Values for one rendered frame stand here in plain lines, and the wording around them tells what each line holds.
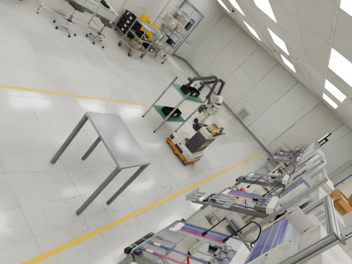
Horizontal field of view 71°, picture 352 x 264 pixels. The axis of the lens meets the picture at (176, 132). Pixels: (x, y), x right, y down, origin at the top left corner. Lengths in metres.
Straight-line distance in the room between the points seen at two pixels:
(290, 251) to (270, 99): 10.58
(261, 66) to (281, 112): 2.25
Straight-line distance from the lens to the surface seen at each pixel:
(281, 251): 1.48
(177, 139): 4.84
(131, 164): 2.39
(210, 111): 4.79
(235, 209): 3.06
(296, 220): 2.05
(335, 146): 11.65
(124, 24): 8.83
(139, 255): 1.90
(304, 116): 11.63
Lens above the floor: 2.16
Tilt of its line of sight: 22 degrees down
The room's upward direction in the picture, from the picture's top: 44 degrees clockwise
